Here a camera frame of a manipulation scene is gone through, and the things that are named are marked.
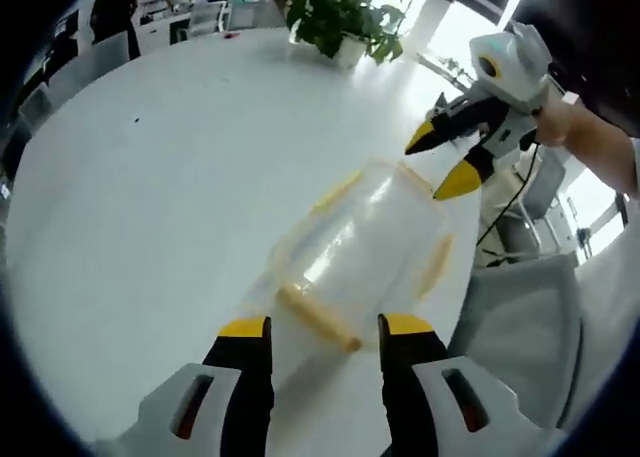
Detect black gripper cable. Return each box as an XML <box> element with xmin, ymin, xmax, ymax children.
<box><xmin>474</xmin><ymin>140</ymin><xmax>545</xmax><ymax>261</ymax></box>

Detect grey mesh office chair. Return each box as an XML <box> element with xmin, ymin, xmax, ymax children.
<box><xmin>446</xmin><ymin>253</ymin><xmax>585</xmax><ymax>432</ymax></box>

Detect person's right hand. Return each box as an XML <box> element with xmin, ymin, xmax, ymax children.
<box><xmin>533</xmin><ymin>99</ymin><xmax>581</xmax><ymax>149</ymax></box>

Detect clear plastic box yellow buckles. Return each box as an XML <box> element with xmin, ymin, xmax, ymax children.
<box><xmin>266</xmin><ymin>156</ymin><xmax>457</xmax><ymax>357</ymax></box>

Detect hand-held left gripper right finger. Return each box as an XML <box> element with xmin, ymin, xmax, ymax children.
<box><xmin>377</xmin><ymin>312</ymin><xmax>551</xmax><ymax>457</ymax></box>

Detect person's white shirt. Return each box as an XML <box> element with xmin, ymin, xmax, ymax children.
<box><xmin>547</xmin><ymin>136</ymin><xmax>640</xmax><ymax>457</ymax></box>

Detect green potted plant white pot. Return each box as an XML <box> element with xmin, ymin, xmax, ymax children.
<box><xmin>284</xmin><ymin>0</ymin><xmax>406</xmax><ymax>70</ymax></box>

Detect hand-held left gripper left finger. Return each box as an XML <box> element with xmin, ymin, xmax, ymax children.
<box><xmin>99</xmin><ymin>315</ymin><xmax>276</xmax><ymax>457</ymax></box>

